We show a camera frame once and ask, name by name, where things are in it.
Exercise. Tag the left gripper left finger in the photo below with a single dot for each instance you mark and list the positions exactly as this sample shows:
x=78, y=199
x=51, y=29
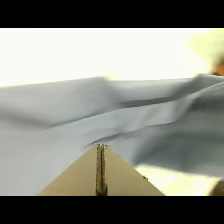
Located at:
x=78, y=176

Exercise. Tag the dark blue shirt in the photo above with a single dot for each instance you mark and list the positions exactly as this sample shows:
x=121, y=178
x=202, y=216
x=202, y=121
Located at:
x=66, y=126

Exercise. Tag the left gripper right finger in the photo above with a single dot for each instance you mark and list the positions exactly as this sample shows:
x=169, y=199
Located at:
x=128, y=176

